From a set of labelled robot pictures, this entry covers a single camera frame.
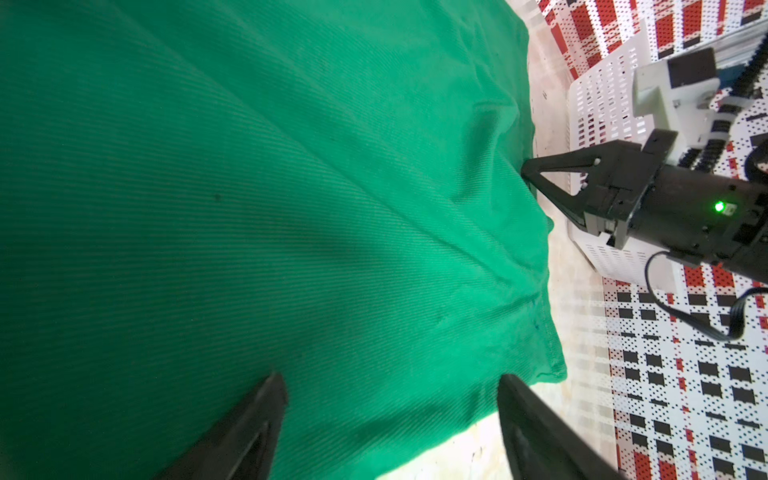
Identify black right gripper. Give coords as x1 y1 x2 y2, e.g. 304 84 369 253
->
521 131 767 283

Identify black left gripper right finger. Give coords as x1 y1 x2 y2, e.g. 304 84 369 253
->
497 374 622 480

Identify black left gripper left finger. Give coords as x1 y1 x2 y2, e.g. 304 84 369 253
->
156 373 288 480

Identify green tank top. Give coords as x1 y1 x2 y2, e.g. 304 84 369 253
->
1 1 567 479

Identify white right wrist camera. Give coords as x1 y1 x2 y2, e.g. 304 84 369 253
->
632 48 720 164

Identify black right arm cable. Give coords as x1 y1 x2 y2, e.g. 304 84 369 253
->
644 47 768 344

